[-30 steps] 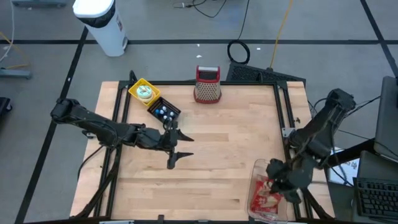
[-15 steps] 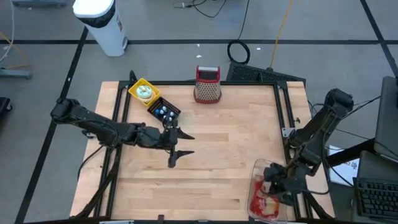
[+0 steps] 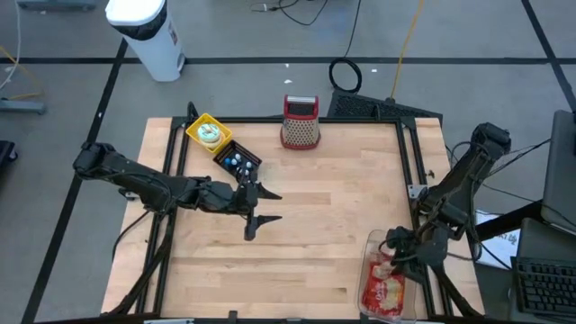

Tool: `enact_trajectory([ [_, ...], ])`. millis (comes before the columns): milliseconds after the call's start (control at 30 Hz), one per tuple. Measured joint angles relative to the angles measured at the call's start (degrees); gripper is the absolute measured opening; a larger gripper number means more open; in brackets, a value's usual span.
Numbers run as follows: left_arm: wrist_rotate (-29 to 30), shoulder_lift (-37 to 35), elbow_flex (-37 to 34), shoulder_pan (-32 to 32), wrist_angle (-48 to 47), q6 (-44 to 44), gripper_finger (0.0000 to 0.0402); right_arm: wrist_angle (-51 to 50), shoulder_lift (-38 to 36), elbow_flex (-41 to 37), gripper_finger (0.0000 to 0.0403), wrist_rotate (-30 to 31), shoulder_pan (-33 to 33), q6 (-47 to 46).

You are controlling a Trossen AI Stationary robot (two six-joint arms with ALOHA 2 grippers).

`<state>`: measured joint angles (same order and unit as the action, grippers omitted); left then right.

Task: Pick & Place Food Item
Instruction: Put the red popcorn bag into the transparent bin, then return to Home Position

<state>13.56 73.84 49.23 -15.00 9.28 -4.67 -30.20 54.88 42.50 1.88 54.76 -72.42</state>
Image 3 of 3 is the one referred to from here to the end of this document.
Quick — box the grey laptop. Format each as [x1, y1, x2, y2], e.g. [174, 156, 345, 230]
[539, 109, 576, 238]

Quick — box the thin black floor cable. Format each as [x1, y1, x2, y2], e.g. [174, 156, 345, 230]
[249, 0, 329, 27]

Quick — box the black keyboard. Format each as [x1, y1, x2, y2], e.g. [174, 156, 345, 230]
[510, 256, 576, 316]

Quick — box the black coiled floor cable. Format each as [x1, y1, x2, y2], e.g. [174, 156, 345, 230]
[327, 0, 364, 95]

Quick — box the yellow plastic basket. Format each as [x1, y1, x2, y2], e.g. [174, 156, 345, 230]
[185, 112, 234, 155]

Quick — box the yellow cable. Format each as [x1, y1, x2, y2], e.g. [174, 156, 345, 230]
[389, 0, 427, 101]

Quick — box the white cylindrical air purifier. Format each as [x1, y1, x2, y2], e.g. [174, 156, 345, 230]
[104, 0, 187, 83]

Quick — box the black chair part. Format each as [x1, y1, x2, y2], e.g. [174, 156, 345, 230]
[0, 139, 19, 181]

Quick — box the green print tape roll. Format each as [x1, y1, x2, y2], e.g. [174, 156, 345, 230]
[196, 122, 222, 145]

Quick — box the red metal box grater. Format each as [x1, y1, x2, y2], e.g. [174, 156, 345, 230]
[280, 94, 321, 150]

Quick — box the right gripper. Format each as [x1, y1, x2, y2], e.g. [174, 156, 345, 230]
[386, 227, 449, 284]

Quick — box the white paper sheet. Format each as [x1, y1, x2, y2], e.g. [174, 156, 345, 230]
[475, 210, 521, 270]

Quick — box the orange floor cable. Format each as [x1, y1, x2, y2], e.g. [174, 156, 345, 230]
[0, 44, 46, 101]

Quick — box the black perforated panel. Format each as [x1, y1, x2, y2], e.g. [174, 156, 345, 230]
[327, 88, 445, 122]

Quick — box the white floor cable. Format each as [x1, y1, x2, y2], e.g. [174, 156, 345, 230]
[0, 0, 23, 91]

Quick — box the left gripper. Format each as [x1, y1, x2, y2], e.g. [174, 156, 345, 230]
[197, 182, 284, 242]

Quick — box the black plastic basket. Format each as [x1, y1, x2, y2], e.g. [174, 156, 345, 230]
[211, 139, 263, 182]

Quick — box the black metal bar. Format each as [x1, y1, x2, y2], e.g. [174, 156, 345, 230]
[472, 200, 544, 242]

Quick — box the clear plastic tray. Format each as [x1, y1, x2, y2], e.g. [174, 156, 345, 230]
[358, 229, 418, 324]

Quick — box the grey floor base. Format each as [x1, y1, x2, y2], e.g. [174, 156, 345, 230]
[15, 0, 96, 13]
[0, 97, 49, 116]

